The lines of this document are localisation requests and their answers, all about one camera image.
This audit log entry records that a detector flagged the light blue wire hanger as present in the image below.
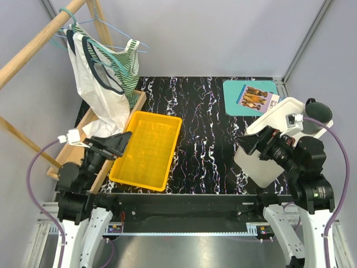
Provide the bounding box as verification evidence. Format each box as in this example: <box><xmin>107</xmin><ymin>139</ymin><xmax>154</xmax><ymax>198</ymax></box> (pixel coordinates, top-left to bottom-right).
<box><xmin>59</xmin><ymin>1</ymin><xmax>149</xmax><ymax>53</ymax></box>

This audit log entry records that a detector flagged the wooden clothes rack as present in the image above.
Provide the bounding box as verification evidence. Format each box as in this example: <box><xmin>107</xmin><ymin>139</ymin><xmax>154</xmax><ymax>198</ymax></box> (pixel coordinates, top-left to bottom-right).
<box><xmin>0</xmin><ymin>0</ymin><xmax>147</xmax><ymax>195</ymax></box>

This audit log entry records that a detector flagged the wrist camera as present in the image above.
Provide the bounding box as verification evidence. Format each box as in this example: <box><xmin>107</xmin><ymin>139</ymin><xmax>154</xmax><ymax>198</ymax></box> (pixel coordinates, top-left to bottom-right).
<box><xmin>57</xmin><ymin>128</ymin><xmax>81</xmax><ymax>146</ymax></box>
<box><xmin>280</xmin><ymin>114</ymin><xmax>303</xmax><ymax>137</ymax></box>

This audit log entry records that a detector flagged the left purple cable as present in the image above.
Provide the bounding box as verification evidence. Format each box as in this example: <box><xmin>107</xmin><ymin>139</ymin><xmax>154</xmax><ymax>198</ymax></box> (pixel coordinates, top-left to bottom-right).
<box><xmin>26</xmin><ymin>138</ymin><xmax>67</xmax><ymax>268</ymax></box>

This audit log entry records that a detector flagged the green striped tank top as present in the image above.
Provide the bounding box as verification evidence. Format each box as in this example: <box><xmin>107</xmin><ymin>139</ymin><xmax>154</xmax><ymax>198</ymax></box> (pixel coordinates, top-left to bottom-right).
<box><xmin>67</xmin><ymin>23</ymin><xmax>140</xmax><ymax>109</ymax></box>

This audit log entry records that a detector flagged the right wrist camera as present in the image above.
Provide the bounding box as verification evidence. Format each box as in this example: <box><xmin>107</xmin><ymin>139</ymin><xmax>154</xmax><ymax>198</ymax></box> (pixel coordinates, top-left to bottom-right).
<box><xmin>280</xmin><ymin>114</ymin><xmax>303</xmax><ymax>137</ymax></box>

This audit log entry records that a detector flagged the white tank top navy trim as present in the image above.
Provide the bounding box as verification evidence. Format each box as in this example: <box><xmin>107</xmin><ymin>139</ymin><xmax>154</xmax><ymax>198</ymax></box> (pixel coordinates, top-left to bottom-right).
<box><xmin>66</xmin><ymin>31</ymin><xmax>130</xmax><ymax>138</ymax></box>

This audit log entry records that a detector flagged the yellow plastic tray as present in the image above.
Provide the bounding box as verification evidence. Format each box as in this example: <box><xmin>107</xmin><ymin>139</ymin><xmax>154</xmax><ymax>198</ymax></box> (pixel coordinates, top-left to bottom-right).
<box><xmin>109</xmin><ymin>111</ymin><xmax>182</xmax><ymax>192</ymax></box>

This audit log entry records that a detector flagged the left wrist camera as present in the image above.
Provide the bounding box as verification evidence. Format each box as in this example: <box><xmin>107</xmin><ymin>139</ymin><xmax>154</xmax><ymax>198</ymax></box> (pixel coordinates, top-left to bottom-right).
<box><xmin>57</xmin><ymin>128</ymin><xmax>81</xmax><ymax>146</ymax></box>

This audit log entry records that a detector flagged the white rectangular bin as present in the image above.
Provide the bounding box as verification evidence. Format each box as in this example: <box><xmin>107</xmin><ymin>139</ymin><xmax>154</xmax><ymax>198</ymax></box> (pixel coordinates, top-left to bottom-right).
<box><xmin>234</xmin><ymin>97</ymin><xmax>333</xmax><ymax>188</ymax></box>

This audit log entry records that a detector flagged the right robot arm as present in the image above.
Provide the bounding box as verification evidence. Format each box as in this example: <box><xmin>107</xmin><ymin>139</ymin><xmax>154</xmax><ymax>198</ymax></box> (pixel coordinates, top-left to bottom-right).
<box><xmin>240</xmin><ymin>126</ymin><xmax>336</xmax><ymax>267</ymax></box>

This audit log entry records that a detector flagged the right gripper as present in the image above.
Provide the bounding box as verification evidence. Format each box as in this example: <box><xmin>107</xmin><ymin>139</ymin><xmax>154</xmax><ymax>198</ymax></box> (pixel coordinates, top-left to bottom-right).
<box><xmin>235</xmin><ymin>123</ymin><xmax>302</xmax><ymax>175</ymax></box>

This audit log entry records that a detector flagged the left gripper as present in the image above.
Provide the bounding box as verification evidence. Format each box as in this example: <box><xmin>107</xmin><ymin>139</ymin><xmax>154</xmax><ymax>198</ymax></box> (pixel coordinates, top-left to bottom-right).
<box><xmin>82</xmin><ymin>130</ymin><xmax>132</xmax><ymax>189</ymax></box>

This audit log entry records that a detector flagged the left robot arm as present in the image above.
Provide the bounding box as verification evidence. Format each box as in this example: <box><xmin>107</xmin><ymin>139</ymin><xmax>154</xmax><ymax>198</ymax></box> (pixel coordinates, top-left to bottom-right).
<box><xmin>55</xmin><ymin>129</ymin><xmax>132</xmax><ymax>267</ymax></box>

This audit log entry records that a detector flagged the small picture book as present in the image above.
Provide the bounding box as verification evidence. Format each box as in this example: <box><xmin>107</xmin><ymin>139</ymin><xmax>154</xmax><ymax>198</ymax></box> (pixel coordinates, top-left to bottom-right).
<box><xmin>236</xmin><ymin>84</ymin><xmax>280</xmax><ymax>116</ymax></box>

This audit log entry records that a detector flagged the teal plastic hanger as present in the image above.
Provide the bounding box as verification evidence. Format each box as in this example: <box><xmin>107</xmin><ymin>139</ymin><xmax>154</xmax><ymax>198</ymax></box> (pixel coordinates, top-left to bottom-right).
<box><xmin>50</xmin><ymin>7</ymin><xmax>129</xmax><ymax>76</ymax></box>

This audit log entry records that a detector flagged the teal cutting mat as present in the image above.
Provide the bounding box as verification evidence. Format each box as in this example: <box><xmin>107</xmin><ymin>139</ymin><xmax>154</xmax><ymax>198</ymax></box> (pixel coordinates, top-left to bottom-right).
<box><xmin>223</xmin><ymin>80</ymin><xmax>278</xmax><ymax>116</ymax></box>

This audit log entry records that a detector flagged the dark green mug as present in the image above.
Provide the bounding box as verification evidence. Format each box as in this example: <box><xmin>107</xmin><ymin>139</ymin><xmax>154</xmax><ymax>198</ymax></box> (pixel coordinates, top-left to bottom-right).
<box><xmin>302</xmin><ymin>98</ymin><xmax>332</xmax><ymax>135</ymax></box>

